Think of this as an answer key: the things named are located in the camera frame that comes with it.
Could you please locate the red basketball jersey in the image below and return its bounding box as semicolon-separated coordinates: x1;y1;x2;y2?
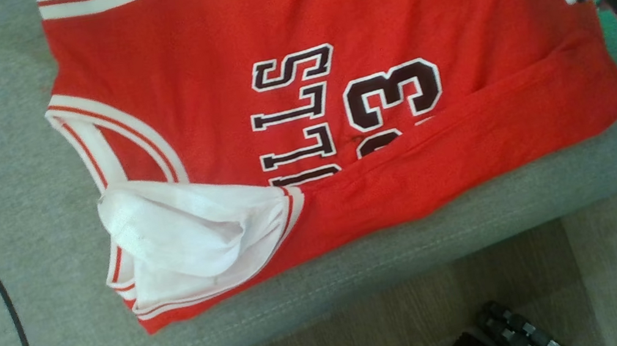
26;0;617;346

